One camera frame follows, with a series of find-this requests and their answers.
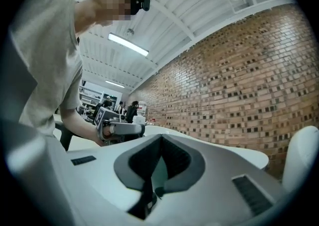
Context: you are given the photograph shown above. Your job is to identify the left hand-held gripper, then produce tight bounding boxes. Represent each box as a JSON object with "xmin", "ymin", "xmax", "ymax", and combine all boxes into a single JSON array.
[{"xmin": 93, "ymin": 106, "xmax": 146, "ymax": 143}]

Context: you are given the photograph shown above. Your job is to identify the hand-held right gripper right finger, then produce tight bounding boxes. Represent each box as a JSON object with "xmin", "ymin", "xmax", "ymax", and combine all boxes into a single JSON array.
[{"xmin": 149, "ymin": 133, "xmax": 289, "ymax": 224}]

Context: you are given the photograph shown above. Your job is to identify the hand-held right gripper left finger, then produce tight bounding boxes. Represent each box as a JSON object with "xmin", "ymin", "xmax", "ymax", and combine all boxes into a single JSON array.
[{"xmin": 47, "ymin": 133, "xmax": 163, "ymax": 224}]

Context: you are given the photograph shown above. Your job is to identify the person's left forearm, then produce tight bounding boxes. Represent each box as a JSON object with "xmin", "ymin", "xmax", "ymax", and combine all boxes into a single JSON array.
[{"xmin": 59, "ymin": 107, "xmax": 105, "ymax": 147}]

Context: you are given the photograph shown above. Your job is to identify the clear plastic water bottle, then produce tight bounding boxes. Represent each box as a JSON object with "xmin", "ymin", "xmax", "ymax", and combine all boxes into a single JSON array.
[{"xmin": 138, "ymin": 101, "xmax": 148, "ymax": 117}]

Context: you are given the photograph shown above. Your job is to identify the long ceiling light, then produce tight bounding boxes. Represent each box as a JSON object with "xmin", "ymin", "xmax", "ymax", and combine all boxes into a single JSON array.
[
  {"xmin": 107, "ymin": 32, "xmax": 150, "ymax": 57},
  {"xmin": 105, "ymin": 79, "xmax": 126, "ymax": 89}
]

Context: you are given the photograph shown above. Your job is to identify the white storage shelf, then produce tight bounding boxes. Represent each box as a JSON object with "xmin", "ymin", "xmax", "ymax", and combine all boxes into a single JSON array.
[{"xmin": 79, "ymin": 85, "xmax": 104, "ymax": 113}]

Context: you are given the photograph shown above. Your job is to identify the black office chair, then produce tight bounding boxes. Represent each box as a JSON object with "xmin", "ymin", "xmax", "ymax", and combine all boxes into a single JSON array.
[{"xmin": 54, "ymin": 120, "xmax": 84, "ymax": 152}]

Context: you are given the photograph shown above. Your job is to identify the person's beige shirt torso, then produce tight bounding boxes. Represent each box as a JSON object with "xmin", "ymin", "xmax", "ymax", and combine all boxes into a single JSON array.
[{"xmin": 8, "ymin": 0, "xmax": 84, "ymax": 137}]

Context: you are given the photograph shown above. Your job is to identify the person's head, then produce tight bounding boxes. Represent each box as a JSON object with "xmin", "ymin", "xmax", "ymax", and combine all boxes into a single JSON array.
[{"xmin": 74, "ymin": 0, "xmax": 141, "ymax": 34}]

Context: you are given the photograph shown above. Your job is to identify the black head strap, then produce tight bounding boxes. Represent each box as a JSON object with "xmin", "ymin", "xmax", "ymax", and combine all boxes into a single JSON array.
[{"xmin": 88, "ymin": 0, "xmax": 144, "ymax": 16}]

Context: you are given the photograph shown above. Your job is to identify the black head camera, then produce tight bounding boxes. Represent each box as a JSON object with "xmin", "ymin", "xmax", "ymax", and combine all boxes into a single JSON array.
[{"xmin": 140, "ymin": 0, "xmax": 153, "ymax": 12}]

